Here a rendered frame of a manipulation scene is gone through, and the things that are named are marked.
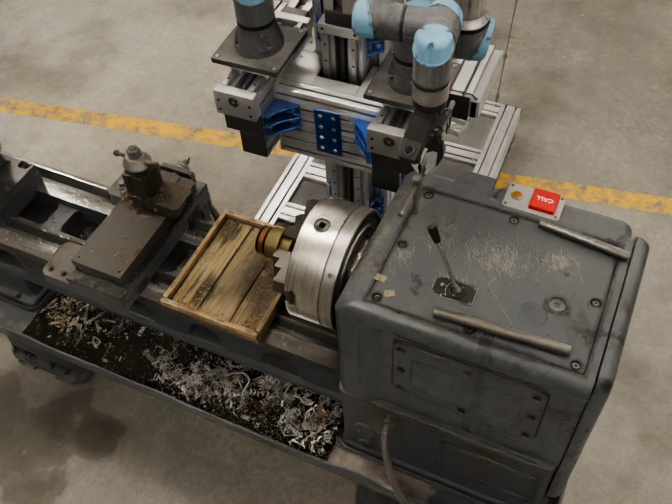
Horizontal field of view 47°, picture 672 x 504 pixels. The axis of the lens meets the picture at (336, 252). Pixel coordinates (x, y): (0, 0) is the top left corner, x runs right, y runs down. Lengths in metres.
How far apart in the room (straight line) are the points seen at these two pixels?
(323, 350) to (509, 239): 0.59
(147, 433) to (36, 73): 2.32
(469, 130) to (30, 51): 2.53
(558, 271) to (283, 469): 1.45
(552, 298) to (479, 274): 0.16
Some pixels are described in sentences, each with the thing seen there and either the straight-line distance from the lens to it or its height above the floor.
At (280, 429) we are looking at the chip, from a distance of 2.27.
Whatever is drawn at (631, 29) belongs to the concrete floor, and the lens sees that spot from 4.64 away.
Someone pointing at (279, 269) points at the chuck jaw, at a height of 1.11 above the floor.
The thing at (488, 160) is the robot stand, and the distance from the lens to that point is 3.39.
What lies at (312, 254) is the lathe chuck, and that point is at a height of 1.21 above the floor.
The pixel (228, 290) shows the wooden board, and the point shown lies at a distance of 2.15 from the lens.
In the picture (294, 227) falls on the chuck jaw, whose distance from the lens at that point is 1.93.
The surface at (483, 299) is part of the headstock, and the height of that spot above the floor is 1.25.
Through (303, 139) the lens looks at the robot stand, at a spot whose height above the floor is 0.88.
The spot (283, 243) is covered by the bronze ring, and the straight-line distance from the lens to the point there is 1.94.
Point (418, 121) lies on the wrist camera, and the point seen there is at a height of 1.52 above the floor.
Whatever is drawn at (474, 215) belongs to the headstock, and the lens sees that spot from 1.80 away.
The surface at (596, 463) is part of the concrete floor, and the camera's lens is 2.93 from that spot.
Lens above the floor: 2.60
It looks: 52 degrees down
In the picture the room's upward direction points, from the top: 4 degrees counter-clockwise
